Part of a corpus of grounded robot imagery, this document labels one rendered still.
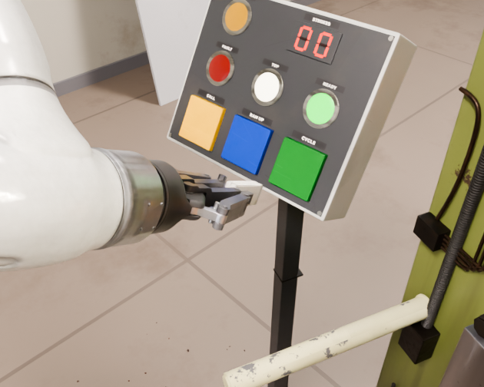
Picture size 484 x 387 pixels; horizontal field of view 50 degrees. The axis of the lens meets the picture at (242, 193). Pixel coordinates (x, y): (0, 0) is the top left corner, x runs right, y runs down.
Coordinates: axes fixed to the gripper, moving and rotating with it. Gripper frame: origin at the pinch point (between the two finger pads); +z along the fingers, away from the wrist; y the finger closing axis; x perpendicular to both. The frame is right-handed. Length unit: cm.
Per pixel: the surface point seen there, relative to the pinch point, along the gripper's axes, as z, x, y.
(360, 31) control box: 12.6, 25.1, 1.7
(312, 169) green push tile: 12.4, 4.8, 2.8
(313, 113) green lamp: 12.7, 12.4, -0.4
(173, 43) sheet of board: 168, 13, -166
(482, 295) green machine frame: 42, -7, 29
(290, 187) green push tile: 12.6, 0.9, 0.4
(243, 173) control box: 13.9, -0.7, -8.7
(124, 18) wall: 173, 17, -211
